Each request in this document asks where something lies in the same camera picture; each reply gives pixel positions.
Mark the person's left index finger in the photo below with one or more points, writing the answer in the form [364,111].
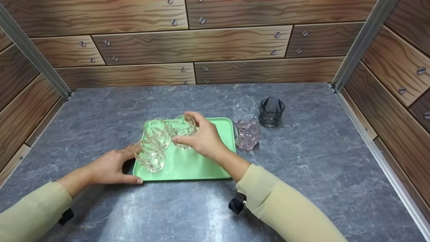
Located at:
[133,149]

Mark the person's right forearm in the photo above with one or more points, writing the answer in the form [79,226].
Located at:
[285,208]

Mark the green plastic tray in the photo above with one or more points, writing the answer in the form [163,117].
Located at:
[191,166]

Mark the dark grey faceted glass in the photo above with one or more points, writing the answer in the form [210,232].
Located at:
[270,112]

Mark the tall clear faceted glass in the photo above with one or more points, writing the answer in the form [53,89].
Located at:
[244,109]

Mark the pink faceted glass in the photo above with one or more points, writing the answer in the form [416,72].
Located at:
[248,136]

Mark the black wrist band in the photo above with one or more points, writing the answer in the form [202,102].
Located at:
[66,216]
[237,203]

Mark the person's left forearm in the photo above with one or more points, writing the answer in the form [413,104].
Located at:
[33,211]

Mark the person's right index finger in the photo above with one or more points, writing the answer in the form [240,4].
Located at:
[198,117]

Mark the person's left hand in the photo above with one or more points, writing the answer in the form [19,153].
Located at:
[107,169]

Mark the person's right hand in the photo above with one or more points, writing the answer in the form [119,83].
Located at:
[206,137]

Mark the person's right thumb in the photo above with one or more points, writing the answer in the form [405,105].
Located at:
[184,139]

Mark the person's left thumb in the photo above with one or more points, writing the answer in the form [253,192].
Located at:
[131,179]

